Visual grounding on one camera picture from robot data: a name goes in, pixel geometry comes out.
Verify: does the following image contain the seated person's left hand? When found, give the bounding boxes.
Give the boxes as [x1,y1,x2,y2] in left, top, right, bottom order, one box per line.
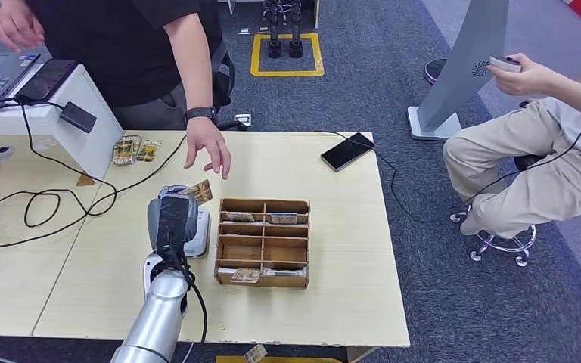
[487,52,555,97]

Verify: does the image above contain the standing person's right hand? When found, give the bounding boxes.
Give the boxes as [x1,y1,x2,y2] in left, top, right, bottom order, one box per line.
[0,1,46,54]

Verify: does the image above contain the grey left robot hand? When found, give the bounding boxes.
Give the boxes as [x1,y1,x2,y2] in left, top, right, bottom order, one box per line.
[146,184,201,254]

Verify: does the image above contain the standing person's left hand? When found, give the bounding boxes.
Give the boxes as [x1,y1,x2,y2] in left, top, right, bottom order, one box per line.
[183,117,233,182]

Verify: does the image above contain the white handheld device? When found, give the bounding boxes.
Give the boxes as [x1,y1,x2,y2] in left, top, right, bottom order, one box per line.
[489,55,523,74]

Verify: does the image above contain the grey card reader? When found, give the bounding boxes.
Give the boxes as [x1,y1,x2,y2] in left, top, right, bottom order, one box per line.
[184,207,212,259]

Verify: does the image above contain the patterned ID card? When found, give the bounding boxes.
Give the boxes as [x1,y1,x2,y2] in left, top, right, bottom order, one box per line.
[179,178,215,207]

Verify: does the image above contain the seated person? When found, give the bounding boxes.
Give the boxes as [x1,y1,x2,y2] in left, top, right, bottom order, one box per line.
[443,42,581,240]

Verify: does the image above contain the standing person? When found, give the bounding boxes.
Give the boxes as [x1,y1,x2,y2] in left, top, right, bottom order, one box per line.
[24,0,231,132]

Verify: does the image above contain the loose patterned card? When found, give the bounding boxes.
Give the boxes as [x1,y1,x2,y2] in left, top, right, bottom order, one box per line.
[242,344,269,363]

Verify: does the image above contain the black wristwatch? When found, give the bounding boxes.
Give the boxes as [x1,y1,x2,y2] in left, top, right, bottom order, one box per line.
[185,106,215,123]

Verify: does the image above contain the stack of patterned cards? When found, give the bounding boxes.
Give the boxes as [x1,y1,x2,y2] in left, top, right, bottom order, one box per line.
[136,139,163,163]
[112,135,143,167]

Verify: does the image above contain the grey kiosk stand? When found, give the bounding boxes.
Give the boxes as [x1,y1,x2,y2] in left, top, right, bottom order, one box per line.
[407,0,511,141]

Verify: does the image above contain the black tablet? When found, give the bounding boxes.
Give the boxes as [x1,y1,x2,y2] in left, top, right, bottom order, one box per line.
[14,59,79,104]

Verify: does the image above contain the black office chair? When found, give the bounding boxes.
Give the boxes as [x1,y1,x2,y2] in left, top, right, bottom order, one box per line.
[210,35,249,132]

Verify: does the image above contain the chrome swivel stool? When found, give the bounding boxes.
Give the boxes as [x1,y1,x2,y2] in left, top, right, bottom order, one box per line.
[449,152,547,268]

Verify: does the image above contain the round floor disc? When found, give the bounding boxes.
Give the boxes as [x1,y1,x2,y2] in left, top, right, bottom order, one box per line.
[423,57,449,85]

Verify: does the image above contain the yellow floor tape square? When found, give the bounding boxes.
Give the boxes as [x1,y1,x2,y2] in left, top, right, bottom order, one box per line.
[250,32,325,78]

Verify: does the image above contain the black power adapter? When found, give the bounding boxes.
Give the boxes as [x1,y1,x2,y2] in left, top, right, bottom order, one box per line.
[59,101,98,135]

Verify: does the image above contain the white counter stand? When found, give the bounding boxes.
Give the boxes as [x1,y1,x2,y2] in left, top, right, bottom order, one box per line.
[0,62,125,180]

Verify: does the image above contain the black robot legs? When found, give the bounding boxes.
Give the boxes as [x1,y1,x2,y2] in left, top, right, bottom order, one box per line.
[262,0,305,60]

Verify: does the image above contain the wooden compartment organizer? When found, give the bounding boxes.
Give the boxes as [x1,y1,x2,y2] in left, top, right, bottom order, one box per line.
[214,197,311,290]

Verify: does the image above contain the black smartphone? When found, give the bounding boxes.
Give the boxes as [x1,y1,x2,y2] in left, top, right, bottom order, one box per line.
[319,132,376,173]

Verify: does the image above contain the long black desk cable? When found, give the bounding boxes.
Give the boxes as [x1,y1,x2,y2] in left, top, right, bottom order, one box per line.
[0,131,188,253]

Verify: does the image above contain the short black cable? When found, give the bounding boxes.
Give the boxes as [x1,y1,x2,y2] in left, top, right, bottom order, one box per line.
[0,98,67,111]

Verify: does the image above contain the black looped cable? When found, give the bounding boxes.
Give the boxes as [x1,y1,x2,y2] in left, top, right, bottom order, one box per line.
[0,98,119,229]

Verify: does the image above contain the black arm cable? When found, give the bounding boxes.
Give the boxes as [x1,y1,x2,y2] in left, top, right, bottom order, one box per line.
[167,250,210,345]

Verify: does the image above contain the black phone cable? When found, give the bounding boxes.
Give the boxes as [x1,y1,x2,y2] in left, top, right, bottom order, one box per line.
[314,129,581,226]

